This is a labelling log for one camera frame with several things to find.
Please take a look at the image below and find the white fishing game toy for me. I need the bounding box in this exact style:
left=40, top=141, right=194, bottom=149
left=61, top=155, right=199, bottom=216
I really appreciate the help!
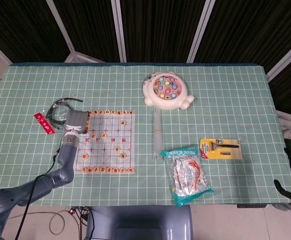
left=142, top=71, right=195, bottom=111

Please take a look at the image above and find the teal clear snack bag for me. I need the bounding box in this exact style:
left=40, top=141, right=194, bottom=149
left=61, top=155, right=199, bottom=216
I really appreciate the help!
left=160, top=144, right=214, bottom=208

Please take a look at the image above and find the razor in yellow card pack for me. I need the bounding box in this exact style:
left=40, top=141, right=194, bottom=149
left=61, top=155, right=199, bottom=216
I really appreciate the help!
left=199, top=137, right=243, bottom=161

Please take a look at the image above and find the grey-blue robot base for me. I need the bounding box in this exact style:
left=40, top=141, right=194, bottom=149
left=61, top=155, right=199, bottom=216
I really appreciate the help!
left=85, top=206, right=194, bottom=240

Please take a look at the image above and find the green checkered tablecloth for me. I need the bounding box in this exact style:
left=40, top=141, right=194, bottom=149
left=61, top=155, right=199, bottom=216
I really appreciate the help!
left=0, top=62, right=291, bottom=208

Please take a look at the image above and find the translucent xiangqi board sheet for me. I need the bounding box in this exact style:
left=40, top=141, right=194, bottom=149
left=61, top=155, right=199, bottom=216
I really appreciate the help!
left=74, top=109, right=136, bottom=175

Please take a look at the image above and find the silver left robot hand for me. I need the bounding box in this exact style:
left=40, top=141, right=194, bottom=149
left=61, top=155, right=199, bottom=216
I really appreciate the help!
left=63, top=109, right=91, bottom=137

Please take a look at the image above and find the black cable in clear bag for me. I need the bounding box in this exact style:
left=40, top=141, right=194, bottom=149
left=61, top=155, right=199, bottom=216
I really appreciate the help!
left=44, top=97, right=84, bottom=130

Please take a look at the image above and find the clear plastic tube bundle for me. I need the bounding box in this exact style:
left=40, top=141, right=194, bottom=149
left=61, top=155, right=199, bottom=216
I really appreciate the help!
left=152, top=107, right=164, bottom=161

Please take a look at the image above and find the small red box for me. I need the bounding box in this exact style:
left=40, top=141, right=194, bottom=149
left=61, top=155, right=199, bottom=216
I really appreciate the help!
left=33, top=112, right=56, bottom=135

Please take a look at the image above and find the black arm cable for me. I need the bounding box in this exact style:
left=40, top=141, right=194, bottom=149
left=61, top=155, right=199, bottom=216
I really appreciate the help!
left=14, top=146, right=63, bottom=240

